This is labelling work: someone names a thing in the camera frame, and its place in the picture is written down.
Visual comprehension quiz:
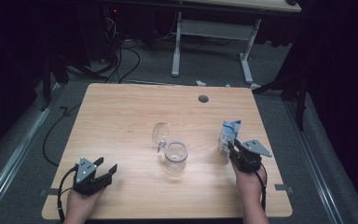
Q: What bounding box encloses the metal floor rail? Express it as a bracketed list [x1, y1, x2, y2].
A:
[283, 99, 347, 224]
[0, 82, 63, 224]

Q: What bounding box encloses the black stand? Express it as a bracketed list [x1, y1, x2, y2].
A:
[251, 69, 310, 133]
[39, 54, 70, 113]

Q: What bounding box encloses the white and blue milk carton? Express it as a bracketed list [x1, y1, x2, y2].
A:
[217, 119, 243, 163]

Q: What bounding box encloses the bundle of black floor cables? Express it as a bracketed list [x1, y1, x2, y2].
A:
[64, 36, 142, 84]

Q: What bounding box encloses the right hand-held gripper black cable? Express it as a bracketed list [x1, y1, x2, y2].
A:
[254, 163, 268, 212]

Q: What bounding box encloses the long black floor cable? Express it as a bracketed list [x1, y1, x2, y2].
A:
[42, 102, 84, 168]

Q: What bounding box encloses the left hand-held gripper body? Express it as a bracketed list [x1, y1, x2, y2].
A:
[73, 156, 113, 197]

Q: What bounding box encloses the white-framed desk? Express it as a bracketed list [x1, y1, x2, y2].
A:
[171, 0, 303, 91]

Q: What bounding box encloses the hand-held gripper black cable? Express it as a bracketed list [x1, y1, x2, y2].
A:
[57, 163, 79, 224]
[254, 163, 268, 212]

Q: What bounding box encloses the clear glass cup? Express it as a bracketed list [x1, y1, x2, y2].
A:
[151, 121, 189, 173]

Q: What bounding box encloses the left hand-held gripper black cable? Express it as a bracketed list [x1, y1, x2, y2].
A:
[57, 163, 79, 224]

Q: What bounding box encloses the grey tape strip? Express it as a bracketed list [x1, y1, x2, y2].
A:
[39, 188, 62, 197]
[273, 183, 295, 192]

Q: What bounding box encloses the person's left hand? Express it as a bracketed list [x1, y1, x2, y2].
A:
[62, 187, 105, 224]

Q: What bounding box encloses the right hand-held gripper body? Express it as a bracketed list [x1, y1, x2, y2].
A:
[229, 138, 273, 174]

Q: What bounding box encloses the person's right hand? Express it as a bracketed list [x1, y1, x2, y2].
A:
[231, 162, 268, 203]

